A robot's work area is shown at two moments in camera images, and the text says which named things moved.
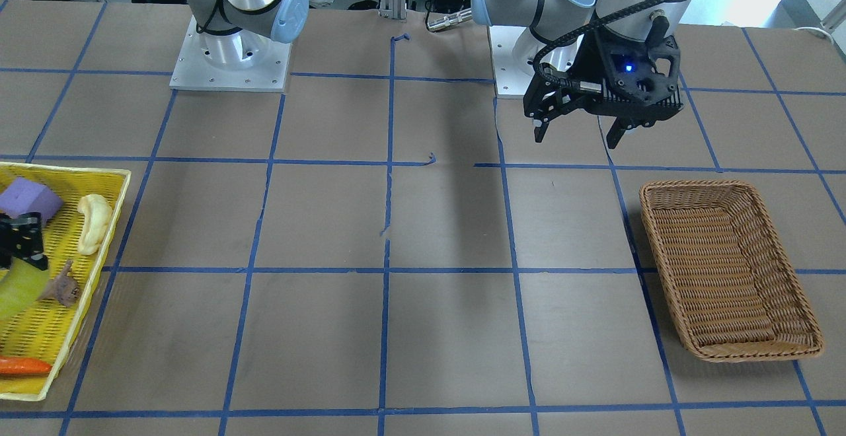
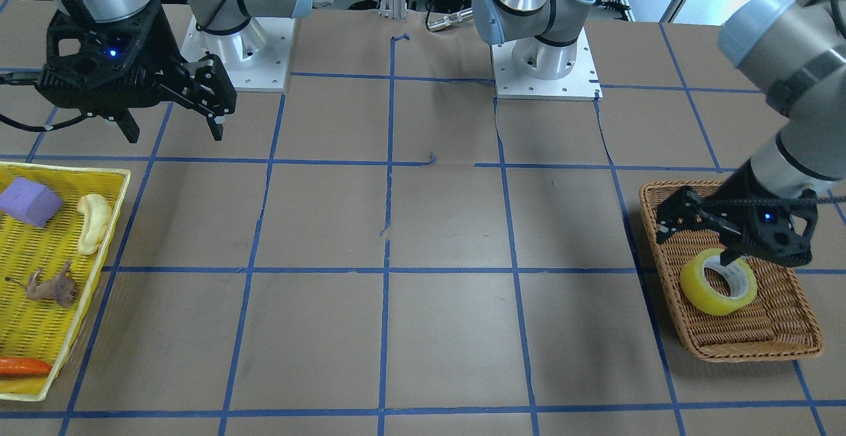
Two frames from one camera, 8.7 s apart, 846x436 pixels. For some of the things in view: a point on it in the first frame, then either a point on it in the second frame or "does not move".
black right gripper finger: [27, 239] to [216, 129]
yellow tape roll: [20, 287] to [714, 288]
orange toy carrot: [15, 365] does not move
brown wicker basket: [724, 273] does not move
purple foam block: [22, 196] does not move
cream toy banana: [98, 220] does not move
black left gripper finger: [541, 125] to [728, 255]
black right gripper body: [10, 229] to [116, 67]
